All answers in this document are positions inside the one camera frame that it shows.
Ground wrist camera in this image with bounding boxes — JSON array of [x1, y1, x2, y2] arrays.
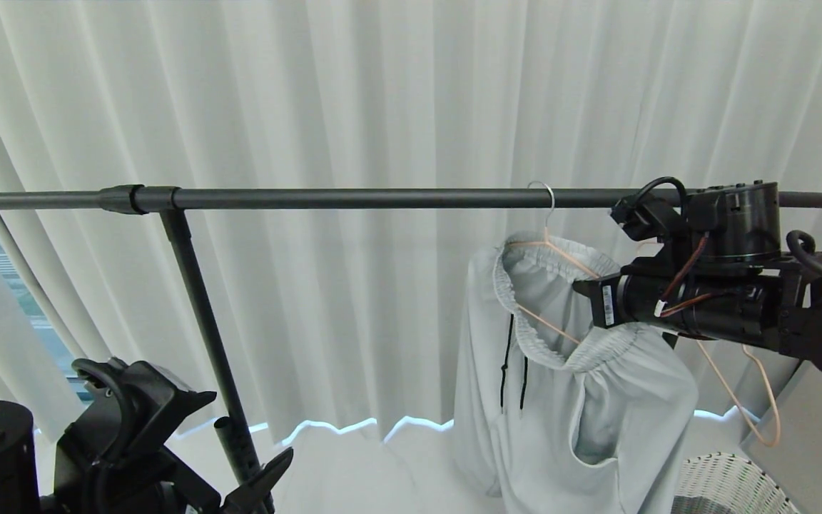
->
[[609, 196, 690, 243], [54, 357, 219, 514]]

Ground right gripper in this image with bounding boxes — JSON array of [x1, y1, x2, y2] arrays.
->
[[572, 270, 783, 342]]

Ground white laundry basket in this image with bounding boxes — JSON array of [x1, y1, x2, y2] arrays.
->
[[671, 453, 802, 514]]

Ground pink clothes hanger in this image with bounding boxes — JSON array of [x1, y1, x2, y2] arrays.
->
[[507, 181, 601, 347], [696, 339, 783, 448]]

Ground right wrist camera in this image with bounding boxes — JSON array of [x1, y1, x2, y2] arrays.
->
[[609, 196, 690, 243]]

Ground pale grey shorts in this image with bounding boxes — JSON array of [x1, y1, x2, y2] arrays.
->
[[452, 230, 699, 514]]

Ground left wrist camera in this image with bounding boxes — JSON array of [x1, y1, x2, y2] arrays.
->
[[54, 357, 219, 514]]

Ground black clothes rack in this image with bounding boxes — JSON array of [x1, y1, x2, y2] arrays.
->
[[0, 184, 822, 514]]

